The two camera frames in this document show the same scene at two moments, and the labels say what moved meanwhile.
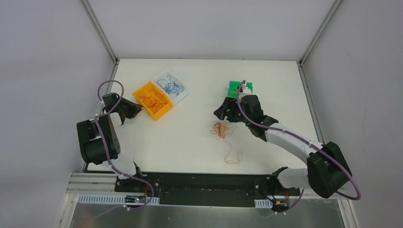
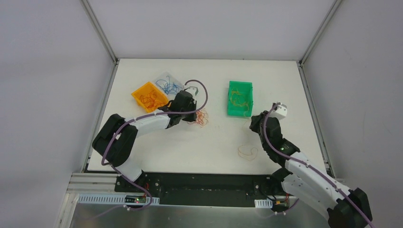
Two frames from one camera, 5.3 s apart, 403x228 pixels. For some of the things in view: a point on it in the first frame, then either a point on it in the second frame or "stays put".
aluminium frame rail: (103, 35) stays put
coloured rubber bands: (222, 129) → (246, 152)
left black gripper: (125, 108) → (191, 111)
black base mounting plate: (205, 189) stays put
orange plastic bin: (153, 99) stays put
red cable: (153, 101) stays put
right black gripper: (231, 109) → (257, 120)
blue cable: (169, 87) stays put
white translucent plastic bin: (173, 88) stays put
